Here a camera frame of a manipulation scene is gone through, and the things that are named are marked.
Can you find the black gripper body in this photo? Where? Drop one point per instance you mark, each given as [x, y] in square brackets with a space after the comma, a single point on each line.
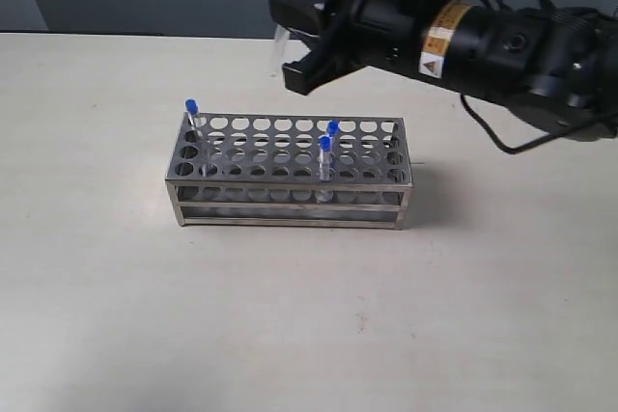
[468, 49]

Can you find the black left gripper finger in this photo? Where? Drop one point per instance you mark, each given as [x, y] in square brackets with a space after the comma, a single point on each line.
[340, 49]

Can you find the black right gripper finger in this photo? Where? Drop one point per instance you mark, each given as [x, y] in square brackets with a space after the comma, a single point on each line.
[311, 20]

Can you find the blue capped tube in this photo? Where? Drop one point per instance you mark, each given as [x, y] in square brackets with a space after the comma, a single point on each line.
[325, 162]
[332, 129]
[280, 39]
[197, 136]

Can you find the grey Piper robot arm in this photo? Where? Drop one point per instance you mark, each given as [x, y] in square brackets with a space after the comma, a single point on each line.
[554, 71]

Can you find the stainless steel test tube rack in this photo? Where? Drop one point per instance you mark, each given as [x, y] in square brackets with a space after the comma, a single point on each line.
[265, 172]

